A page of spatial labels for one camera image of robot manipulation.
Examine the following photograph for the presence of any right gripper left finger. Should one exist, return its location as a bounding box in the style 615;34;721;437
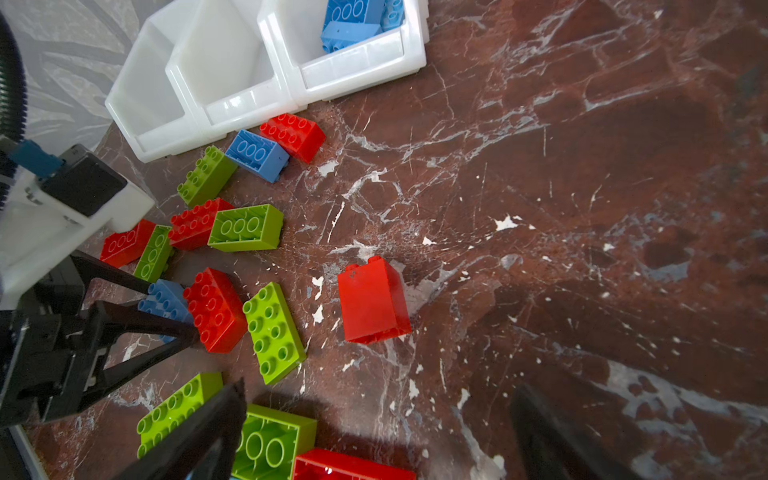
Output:
115;379;247;479

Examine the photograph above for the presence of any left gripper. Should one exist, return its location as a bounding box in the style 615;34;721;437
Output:
1;250;198;427

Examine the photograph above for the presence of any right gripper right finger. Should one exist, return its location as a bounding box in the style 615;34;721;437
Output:
510;385;630;480

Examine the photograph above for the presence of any blue brick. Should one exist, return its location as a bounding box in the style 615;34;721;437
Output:
321;21;382;53
138;279;194;325
381;0;405;32
323;0;385;27
225;130;289;183

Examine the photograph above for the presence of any red tall brick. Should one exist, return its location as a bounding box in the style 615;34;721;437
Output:
337;256;412;345

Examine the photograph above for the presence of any red brick far left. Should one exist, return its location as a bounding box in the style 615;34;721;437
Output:
100;219;156;268

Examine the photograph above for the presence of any green brick bottom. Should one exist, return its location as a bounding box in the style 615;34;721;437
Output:
136;372;223;459

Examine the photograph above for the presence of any green brick upright left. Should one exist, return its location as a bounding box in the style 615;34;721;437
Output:
134;225;173;283

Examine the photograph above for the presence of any green brick lower right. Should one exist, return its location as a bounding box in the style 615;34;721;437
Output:
231;404;317;480

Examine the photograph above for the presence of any red brick lower right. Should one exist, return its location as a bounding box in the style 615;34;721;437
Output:
293;448;417;480

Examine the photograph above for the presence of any red brick centre left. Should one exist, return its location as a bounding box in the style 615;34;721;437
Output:
168;198;234;251

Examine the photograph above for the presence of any green brick centre right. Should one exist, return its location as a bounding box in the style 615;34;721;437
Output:
243;282;306;385

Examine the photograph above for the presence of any green brick upper left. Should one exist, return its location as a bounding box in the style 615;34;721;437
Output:
177;146;238;208

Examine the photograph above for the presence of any green brick centre studs-down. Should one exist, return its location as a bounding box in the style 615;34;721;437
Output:
208;204;284;252

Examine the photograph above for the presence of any left white bin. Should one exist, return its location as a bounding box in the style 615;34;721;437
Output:
104;0;211;164

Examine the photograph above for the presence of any white bin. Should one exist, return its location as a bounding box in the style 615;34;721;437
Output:
258;1;429;110
104;0;211;164
166;1;305;138

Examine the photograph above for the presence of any red brick near bins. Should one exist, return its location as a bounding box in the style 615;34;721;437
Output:
259;114;327;164

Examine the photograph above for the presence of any middle white bin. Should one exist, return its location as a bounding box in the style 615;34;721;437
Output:
166;1;305;138

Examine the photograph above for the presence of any right white bin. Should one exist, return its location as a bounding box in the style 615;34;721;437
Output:
258;1;429;110

